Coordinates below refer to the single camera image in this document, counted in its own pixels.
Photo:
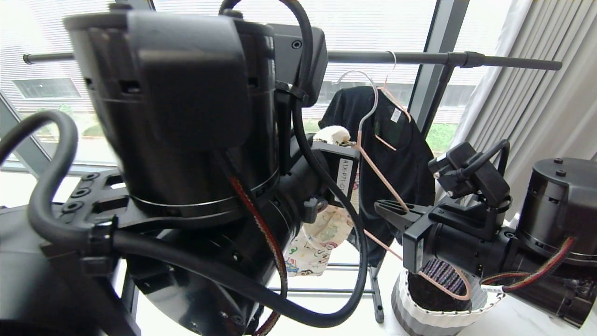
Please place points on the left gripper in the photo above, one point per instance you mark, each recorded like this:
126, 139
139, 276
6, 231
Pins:
336, 172

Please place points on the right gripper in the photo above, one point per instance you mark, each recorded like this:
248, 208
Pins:
452, 247

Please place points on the pink clothes hanger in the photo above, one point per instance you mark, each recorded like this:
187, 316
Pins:
396, 106
382, 178

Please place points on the black garment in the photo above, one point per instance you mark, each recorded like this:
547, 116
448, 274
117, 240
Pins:
406, 158

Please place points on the cream printed garment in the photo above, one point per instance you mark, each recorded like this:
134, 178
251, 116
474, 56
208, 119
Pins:
322, 242

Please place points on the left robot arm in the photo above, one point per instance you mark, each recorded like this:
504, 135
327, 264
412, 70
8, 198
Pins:
177, 116

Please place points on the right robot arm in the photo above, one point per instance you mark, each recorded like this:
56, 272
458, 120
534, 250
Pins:
555, 210

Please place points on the white laundry basket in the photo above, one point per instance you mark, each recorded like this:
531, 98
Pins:
419, 317

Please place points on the black clothes rack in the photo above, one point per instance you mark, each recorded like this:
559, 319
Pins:
419, 58

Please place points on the window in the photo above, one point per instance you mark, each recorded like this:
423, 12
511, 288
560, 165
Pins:
438, 32

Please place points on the beige curtain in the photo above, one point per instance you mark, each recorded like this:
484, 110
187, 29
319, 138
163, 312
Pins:
536, 93

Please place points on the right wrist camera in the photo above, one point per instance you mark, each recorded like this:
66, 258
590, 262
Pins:
471, 177

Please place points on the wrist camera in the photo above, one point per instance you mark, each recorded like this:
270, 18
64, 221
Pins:
471, 177
303, 51

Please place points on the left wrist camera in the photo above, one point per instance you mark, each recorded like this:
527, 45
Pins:
303, 51

